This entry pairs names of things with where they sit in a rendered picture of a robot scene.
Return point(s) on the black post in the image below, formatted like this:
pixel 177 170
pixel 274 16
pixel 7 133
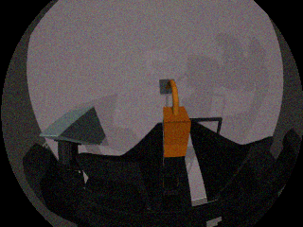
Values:
pixel 184 182

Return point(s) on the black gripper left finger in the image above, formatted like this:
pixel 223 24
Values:
pixel 139 166

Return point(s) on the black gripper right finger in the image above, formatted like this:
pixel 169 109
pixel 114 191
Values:
pixel 221 159

